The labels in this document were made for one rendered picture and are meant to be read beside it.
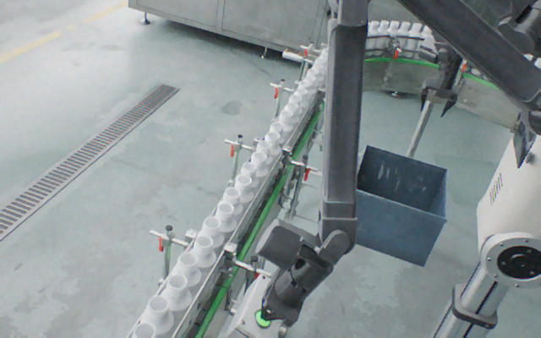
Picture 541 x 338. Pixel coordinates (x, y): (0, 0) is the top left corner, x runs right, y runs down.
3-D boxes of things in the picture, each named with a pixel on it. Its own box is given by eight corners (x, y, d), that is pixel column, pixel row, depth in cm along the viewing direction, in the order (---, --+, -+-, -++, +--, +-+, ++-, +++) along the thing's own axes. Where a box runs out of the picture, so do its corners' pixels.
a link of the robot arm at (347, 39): (377, -25, 71) (363, -14, 82) (335, -26, 71) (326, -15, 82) (357, 262, 80) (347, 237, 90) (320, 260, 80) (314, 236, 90)
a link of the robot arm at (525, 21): (556, 51, 114) (570, 34, 115) (526, 19, 113) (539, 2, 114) (527, 61, 123) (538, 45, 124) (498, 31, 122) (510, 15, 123)
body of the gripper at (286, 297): (260, 307, 87) (281, 285, 83) (277, 268, 96) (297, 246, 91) (291, 328, 87) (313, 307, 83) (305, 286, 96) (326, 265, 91)
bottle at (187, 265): (196, 325, 106) (203, 271, 97) (166, 324, 105) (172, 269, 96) (197, 302, 111) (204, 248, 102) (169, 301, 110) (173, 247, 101)
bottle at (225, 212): (233, 266, 121) (243, 215, 112) (210, 270, 119) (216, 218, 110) (226, 248, 126) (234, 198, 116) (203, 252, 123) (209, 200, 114)
